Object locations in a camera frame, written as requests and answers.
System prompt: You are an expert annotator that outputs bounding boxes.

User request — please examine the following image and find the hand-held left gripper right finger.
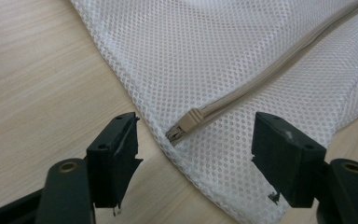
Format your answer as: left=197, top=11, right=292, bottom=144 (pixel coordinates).
left=251, top=111, right=327, bottom=209

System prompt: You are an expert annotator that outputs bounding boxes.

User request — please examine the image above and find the white mesh laundry bag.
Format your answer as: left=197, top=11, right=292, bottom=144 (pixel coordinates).
left=69, top=0, right=358, bottom=224

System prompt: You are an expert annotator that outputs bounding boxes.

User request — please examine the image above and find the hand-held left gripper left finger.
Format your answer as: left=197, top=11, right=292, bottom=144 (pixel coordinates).
left=86, top=111, right=144, bottom=209

